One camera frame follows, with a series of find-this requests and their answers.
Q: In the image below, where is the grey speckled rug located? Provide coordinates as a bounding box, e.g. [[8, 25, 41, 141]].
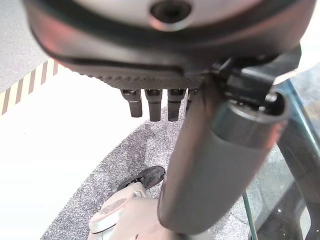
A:
[[39, 104, 295, 240]]

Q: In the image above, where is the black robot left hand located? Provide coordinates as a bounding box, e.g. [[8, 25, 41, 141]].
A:
[[21, 0, 317, 236]]

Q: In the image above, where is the dark robot foot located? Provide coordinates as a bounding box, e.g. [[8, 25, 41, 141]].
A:
[[116, 164, 167, 191]]

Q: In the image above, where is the yellow brown striped floor tape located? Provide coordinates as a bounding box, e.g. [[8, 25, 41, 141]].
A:
[[0, 59, 60, 116]]

